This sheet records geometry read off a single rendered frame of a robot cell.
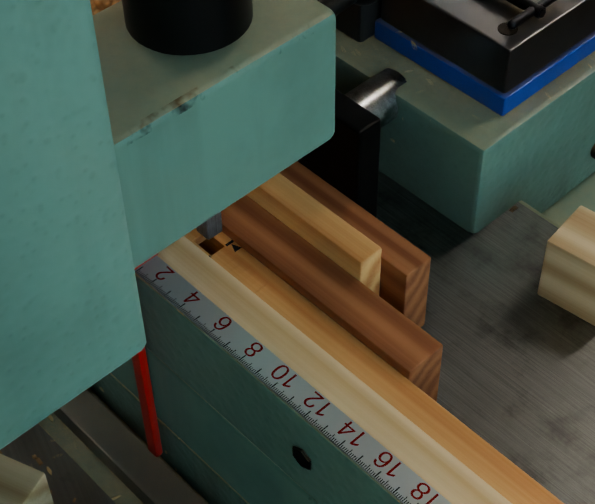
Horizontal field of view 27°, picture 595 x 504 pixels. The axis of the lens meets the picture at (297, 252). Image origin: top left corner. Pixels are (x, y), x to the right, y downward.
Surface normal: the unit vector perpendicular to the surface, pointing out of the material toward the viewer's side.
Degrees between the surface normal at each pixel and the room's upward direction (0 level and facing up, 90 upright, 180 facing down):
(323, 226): 0
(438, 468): 0
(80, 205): 90
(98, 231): 90
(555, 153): 90
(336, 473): 90
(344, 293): 0
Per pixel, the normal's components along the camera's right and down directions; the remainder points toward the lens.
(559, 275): -0.64, 0.58
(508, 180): 0.69, 0.53
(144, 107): -0.01, -0.68
